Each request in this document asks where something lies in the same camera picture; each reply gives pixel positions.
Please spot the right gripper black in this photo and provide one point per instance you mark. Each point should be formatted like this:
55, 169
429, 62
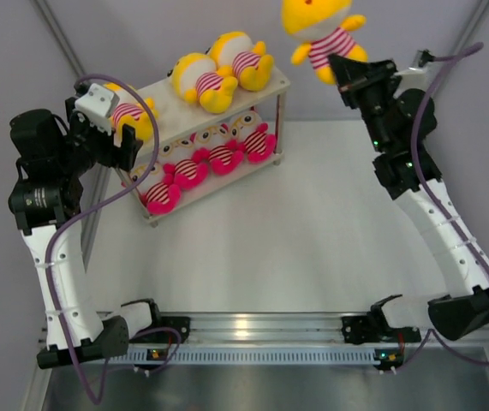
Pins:
361, 74

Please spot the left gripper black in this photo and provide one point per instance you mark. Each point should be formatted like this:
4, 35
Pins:
122, 157

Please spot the yellow frog plush front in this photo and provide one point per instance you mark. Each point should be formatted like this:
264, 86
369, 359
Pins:
129, 112

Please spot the pink plush with glasses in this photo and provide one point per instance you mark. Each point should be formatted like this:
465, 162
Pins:
216, 146

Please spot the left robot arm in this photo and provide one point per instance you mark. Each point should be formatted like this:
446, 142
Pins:
46, 204

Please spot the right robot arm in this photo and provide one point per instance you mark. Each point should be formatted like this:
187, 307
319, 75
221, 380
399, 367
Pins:
397, 122

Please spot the white two-tier shelf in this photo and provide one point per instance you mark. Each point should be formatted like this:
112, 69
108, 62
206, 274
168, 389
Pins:
180, 120

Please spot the pink plush shelf left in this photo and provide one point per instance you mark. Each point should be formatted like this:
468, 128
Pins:
158, 193

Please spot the pink plush shelf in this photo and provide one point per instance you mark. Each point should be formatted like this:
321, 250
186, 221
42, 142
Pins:
176, 158
158, 193

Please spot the yellow plush on shelf top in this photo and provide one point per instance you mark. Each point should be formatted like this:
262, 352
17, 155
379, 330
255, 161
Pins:
249, 62

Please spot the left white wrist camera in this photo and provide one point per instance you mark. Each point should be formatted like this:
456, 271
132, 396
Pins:
98, 104

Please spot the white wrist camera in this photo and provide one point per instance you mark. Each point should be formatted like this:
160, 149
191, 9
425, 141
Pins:
414, 76
98, 104

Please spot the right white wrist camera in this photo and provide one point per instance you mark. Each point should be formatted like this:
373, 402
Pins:
414, 76

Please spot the right corner aluminium post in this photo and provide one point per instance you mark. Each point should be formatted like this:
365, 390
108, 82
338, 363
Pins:
472, 23

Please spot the corner aluminium post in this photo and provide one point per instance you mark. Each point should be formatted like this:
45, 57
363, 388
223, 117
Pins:
49, 18
472, 23

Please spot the left corner aluminium post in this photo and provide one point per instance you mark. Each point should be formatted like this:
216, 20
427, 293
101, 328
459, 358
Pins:
49, 18

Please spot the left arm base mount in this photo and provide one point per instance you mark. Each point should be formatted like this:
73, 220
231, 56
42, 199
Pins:
164, 338

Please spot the aluminium front rail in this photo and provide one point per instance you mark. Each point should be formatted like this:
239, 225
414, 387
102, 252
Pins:
212, 328

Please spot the white slotted cable duct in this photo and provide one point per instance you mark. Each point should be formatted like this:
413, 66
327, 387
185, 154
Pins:
275, 356

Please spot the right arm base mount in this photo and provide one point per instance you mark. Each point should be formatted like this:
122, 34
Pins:
372, 327

